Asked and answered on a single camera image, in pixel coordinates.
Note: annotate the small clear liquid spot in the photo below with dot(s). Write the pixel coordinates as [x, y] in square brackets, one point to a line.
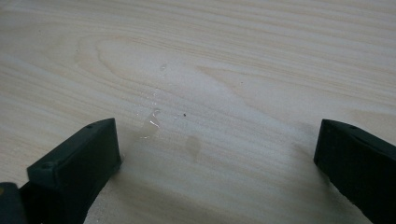
[151, 126]

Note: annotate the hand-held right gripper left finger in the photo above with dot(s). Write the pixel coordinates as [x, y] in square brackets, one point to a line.
[74, 161]

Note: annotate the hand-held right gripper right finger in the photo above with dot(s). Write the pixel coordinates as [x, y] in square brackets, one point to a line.
[358, 161]

